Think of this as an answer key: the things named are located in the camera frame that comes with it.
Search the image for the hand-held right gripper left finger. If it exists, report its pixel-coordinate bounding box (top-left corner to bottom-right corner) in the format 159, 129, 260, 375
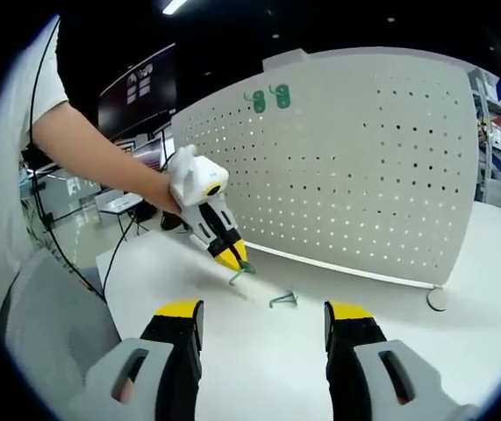
72, 299, 205, 421

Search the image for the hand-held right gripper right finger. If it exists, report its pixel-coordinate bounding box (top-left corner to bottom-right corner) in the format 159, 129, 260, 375
323, 300, 479, 421

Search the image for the green hook assembly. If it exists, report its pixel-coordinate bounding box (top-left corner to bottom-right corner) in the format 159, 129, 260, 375
268, 292, 299, 310
243, 89, 268, 115
227, 258, 259, 285
268, 82, 292, 111

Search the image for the white perforated mounting plate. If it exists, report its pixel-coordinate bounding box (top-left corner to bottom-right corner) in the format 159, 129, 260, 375
169, 46, 482, 313

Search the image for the person's left hand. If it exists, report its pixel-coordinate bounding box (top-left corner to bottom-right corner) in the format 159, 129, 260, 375
154, 172, 186, 218

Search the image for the open laptop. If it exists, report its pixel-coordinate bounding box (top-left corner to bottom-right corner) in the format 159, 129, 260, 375
96, 131, 175, 216

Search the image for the person's white shirt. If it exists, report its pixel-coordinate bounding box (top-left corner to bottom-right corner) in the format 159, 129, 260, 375
0, 15, 71, 308

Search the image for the large dark wall screen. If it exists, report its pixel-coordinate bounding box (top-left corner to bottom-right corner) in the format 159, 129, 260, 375
98, 42, 176, 141

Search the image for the black worn cable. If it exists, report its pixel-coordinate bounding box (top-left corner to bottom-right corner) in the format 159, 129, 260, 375
28, 15, 107, 304

